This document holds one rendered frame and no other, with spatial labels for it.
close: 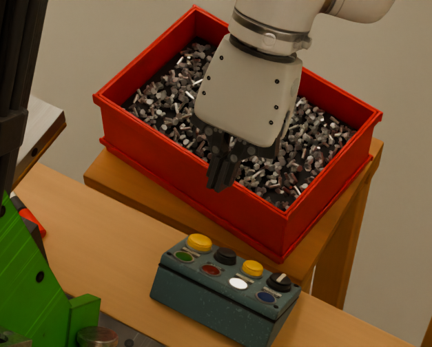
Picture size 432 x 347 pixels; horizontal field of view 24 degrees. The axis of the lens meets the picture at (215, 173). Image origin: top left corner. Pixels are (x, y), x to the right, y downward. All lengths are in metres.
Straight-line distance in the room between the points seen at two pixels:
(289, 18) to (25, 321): 0.40
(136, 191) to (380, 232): 1.03
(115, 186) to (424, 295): 1.03
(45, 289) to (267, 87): 0.33
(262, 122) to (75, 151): 1.39
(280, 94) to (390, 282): 1.23
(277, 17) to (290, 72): 0.06
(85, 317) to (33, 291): 0.09
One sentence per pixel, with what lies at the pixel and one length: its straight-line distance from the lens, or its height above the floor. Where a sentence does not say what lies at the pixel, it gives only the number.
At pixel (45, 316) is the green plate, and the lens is 0.91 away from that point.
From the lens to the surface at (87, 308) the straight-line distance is 0.95.
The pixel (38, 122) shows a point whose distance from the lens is 1.03.
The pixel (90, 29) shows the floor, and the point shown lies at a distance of 2.68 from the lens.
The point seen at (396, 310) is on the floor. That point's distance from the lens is 2.21.
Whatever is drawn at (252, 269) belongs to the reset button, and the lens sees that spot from 1.14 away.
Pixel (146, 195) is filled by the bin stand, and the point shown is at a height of 0.80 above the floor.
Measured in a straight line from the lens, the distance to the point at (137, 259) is 1.20.
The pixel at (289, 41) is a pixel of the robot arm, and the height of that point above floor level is 1.17.
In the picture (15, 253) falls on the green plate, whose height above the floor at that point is 1.21.
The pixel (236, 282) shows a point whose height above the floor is 0.96.
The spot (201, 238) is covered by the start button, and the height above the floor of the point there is 0.94.
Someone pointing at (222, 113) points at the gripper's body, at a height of 1.08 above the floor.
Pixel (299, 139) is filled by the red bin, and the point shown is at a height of 0.88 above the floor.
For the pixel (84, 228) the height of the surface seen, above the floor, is 0.90.
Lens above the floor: 1.93
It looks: 55 degrees down
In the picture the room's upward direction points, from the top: straight up
